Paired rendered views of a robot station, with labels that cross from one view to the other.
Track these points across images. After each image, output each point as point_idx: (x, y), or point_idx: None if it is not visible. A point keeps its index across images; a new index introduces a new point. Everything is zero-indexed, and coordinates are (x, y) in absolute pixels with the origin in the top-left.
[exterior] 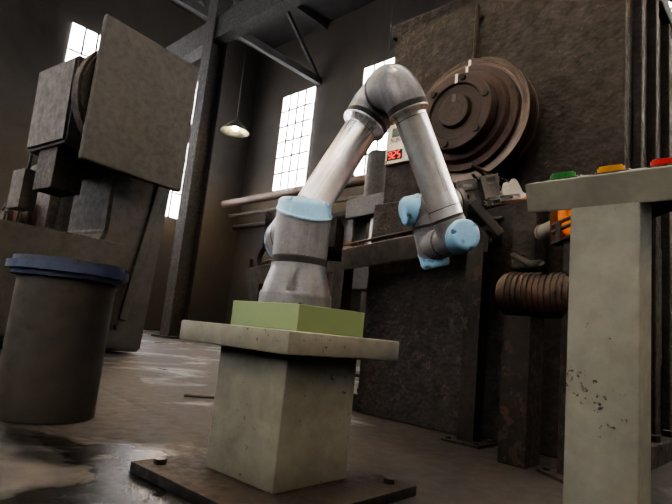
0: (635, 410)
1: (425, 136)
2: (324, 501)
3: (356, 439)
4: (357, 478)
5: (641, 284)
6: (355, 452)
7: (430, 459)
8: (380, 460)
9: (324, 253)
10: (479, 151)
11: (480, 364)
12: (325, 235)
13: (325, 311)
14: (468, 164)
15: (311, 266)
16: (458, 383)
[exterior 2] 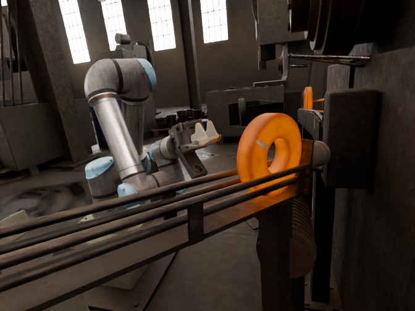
0: None
1: (99, 123)
2: (93, 298)
3: (238, 255)
4: (136, 292)
5: None
6: (206, 268)
7: (230, 297)
8: (200, 281)
9: (99, 192)
10: (310, 28)
11: (320, 248)
12: (96, 184)
13: None
14: (314, 42)
15: (94, 199)
16: (338, 246)
